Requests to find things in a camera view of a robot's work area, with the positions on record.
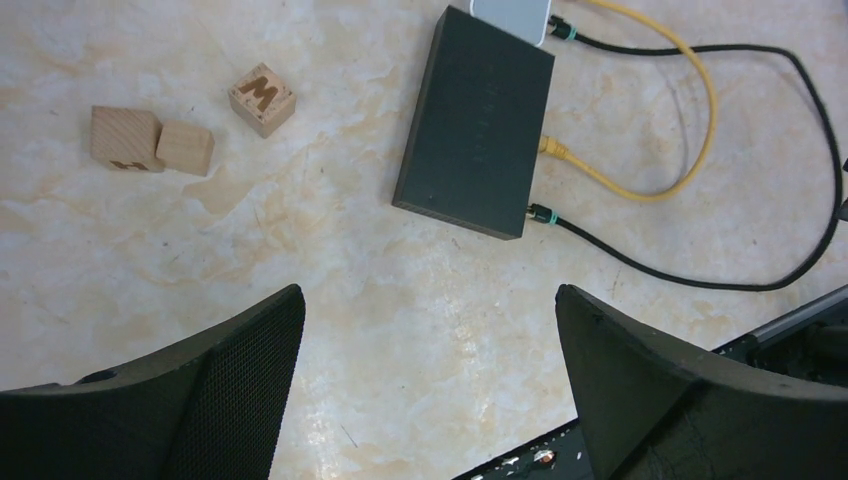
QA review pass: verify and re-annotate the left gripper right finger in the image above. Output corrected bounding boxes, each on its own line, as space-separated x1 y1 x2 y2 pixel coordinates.
555 284 848 480

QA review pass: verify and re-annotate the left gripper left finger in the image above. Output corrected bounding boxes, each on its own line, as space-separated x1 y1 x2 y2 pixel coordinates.
1 285 306 479

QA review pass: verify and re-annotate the black cable with plug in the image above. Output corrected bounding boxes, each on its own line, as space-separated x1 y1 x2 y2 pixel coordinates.
526 14 845 293

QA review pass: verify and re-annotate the yellow ethernet cable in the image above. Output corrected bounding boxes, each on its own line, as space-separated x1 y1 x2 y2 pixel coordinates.
537 0 720 204

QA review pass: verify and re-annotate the black network switch box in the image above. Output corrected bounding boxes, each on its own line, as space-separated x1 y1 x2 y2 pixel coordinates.
392 6 555 240

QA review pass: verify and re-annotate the grey card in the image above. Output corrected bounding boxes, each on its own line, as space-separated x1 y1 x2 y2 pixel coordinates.
469 0 552 47

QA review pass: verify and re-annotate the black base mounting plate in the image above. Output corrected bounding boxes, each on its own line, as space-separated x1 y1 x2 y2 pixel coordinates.
451 284 848 480

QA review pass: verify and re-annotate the plain wooden cube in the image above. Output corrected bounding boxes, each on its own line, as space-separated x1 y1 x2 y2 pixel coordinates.
156 120 215 177

